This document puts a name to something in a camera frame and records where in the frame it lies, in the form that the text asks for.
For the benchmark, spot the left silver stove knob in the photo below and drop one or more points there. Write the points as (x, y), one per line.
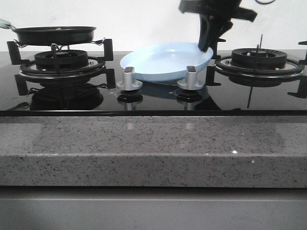
(129, 83)

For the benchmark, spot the right silver stove knob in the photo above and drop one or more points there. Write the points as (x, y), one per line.
(190, 82)

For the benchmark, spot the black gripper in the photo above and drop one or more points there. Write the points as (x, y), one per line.
(209, 11)

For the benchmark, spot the right gas burner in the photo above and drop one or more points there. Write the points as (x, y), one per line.
(264, 58)

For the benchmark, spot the light blue plate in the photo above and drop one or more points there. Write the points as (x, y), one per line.
(166, 61)

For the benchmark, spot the left gas burner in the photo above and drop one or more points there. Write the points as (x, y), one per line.
(67, 59)

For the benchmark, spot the silver stove knob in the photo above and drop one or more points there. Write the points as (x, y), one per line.
(129, 83)
(190, 82)

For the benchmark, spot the right black pan support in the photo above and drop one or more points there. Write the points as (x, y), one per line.
(291, 68)

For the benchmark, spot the gas burner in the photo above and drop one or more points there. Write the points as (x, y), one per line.
(67, 59)
(264, 58)

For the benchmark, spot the black pan support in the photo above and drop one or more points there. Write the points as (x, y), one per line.
(291, 68)
(28, 69)

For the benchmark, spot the black glass cooktop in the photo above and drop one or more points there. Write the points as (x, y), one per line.
(223, 95)

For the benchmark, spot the left black pan support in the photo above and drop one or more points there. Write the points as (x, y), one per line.
(28, 69)

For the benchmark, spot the black frying pan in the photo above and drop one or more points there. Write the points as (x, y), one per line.
(45, 36)

